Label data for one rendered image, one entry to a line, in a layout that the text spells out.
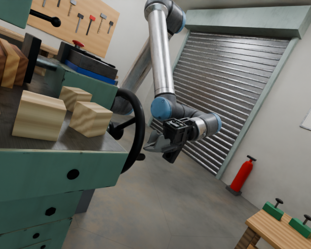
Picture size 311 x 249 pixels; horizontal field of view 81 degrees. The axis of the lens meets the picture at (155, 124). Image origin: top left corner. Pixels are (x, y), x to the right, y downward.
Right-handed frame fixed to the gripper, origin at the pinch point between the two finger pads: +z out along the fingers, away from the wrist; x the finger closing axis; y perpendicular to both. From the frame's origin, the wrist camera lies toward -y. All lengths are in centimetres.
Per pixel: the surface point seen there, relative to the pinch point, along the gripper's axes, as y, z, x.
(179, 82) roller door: -53, -269, -228
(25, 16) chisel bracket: 32.3, 26.1, -7.9
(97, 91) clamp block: 18.4, 14.2, -5.1
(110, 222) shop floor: -90, -11, -39
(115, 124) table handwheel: 5.3, 5.9, -10.2
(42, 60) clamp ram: 24.4, 23.8, -11.0
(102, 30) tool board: 26, -138, -329
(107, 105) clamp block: 14.3, 11.3, -5.1
